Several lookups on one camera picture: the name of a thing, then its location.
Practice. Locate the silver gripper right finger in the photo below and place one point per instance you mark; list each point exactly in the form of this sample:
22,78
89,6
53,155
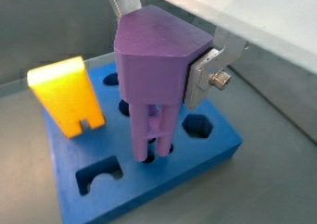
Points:
208,70

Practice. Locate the purple three prong object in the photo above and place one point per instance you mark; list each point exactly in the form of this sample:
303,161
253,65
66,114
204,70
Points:
156,46

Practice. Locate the yellow slotted block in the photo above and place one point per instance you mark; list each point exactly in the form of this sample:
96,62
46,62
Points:
63,88

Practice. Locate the blue shape sorter block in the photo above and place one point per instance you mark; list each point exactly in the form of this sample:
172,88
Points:
102,182

